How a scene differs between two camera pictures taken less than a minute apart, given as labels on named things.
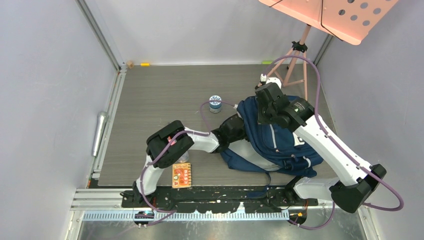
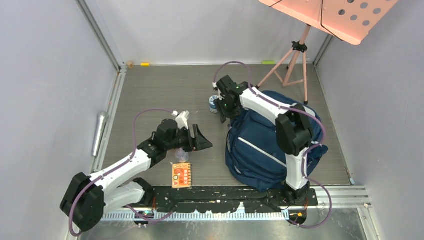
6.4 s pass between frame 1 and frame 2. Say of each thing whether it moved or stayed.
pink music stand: stayed
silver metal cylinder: stayed
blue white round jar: stayed
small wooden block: stayed
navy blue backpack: moved
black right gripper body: moved
